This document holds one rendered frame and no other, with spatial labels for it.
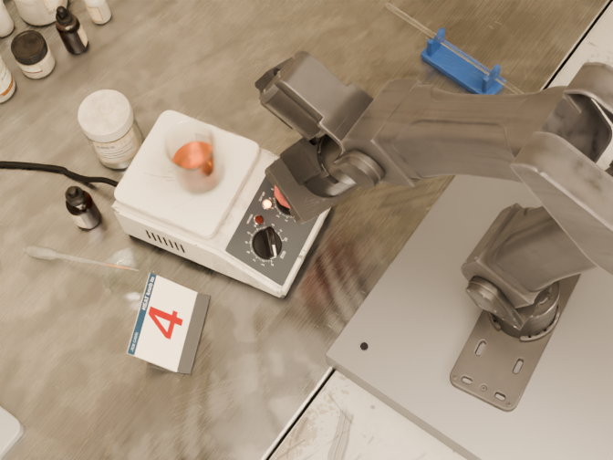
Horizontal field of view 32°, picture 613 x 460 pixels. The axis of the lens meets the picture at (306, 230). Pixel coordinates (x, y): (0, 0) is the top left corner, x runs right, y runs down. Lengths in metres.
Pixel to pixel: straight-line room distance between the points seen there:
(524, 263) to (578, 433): 0.23
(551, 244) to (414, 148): 0.13
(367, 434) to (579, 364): 0.22
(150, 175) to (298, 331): 0.23
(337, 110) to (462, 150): 0.17
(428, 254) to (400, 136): 0.30
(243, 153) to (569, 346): 0.38
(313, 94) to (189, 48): 0.42
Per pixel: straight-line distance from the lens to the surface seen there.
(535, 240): 0.86
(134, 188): 1.14
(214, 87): 1.29
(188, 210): 1.11
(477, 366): 1.08
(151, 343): 1.13
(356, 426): 1.10
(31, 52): 1.32
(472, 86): 1.26
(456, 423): 1.07
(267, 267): 1.12
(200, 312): 1.16
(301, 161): 1.01
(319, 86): 0.93
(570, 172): 0.70
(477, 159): 0.79
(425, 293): 1.11
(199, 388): 1.13
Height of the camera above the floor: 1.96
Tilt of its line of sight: 64 degrees down
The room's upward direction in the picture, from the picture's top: 11 degrees counter-clockwise
